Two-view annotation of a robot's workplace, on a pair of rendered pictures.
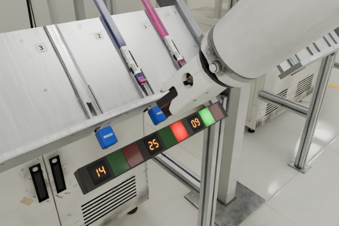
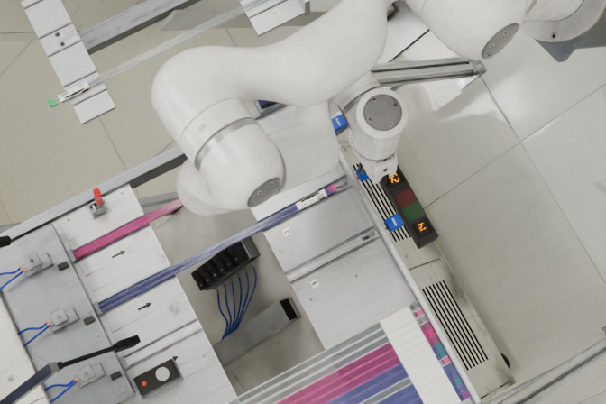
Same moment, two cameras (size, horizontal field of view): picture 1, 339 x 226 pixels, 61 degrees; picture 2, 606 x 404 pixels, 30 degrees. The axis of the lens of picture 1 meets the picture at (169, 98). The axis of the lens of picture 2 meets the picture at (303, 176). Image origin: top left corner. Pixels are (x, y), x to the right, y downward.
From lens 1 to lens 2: 1.68 m
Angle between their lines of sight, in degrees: 29
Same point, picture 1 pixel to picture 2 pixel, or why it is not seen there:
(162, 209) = not seen: hidden behind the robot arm
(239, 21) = (382, 151)
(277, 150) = not seen: outside the picture
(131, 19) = not seen: hidden behind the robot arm
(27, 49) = (319, 294)
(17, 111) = (378, 294)
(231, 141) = (316, 13)
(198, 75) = (389, 164)
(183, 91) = (390, 170)
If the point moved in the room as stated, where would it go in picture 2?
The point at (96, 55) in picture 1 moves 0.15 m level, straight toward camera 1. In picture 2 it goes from (310, 234) to (377, 231)
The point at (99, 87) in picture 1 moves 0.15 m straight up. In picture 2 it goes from (345, 230) to (297, 244)
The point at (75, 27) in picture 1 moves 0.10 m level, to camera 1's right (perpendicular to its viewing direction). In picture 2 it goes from (283, 255) to (288, 203)
